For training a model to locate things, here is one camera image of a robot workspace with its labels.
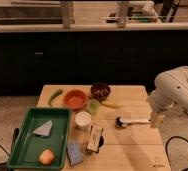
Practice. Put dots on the black tool handle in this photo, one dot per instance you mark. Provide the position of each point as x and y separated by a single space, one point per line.
14 137

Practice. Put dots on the white handled dish brush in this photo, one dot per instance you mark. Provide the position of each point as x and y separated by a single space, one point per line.
123 123

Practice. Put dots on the small green cup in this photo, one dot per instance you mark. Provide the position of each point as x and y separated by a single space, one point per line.
92 106

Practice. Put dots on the blue sponge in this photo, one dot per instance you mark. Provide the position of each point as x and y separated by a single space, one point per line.
74 153

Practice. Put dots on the green plastic tray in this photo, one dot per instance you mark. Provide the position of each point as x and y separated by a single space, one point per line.
28 146

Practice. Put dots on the white black eraser block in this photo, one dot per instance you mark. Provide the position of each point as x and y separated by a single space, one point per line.
95 139

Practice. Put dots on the dark brown bowl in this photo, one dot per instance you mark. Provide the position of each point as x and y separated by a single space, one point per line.
100 91

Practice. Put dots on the yellow banana toy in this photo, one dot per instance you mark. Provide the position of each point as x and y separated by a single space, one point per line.
111 104

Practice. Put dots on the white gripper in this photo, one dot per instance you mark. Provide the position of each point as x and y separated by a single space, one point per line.
158 104

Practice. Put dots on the white cup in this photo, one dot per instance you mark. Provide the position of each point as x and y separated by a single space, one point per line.
83 120

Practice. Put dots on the red bowl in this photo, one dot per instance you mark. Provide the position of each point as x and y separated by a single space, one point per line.
75 99

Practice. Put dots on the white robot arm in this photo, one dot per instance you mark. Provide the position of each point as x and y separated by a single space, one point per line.
170 87

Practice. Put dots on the orange peach toy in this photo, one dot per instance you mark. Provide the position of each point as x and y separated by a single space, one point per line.
47 157

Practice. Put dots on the grey triangular cloth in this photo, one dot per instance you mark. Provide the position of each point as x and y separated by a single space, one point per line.
44 129

